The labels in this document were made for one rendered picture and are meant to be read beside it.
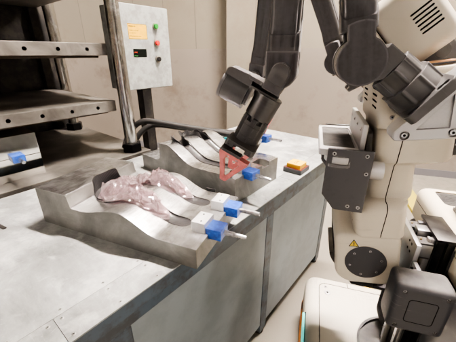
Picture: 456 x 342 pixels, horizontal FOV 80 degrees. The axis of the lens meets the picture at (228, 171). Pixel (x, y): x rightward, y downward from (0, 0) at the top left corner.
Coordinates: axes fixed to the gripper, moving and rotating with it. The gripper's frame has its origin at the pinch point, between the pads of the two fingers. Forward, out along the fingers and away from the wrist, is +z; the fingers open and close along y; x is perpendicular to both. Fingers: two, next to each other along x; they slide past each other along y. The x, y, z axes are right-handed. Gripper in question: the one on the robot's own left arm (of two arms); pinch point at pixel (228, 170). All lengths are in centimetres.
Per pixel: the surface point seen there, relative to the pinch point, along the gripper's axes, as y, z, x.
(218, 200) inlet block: -5.1, 12.0, 1.2
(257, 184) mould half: -29.3, 14.3, 9.8
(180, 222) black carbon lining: 3.1, 18.2, -4.0
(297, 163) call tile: -50, 7, 20
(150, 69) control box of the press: -85, 15, -69
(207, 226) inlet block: 5.4, 12.8, 2.6
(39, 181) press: -16, 55, -64
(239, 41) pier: -251, -8, -70
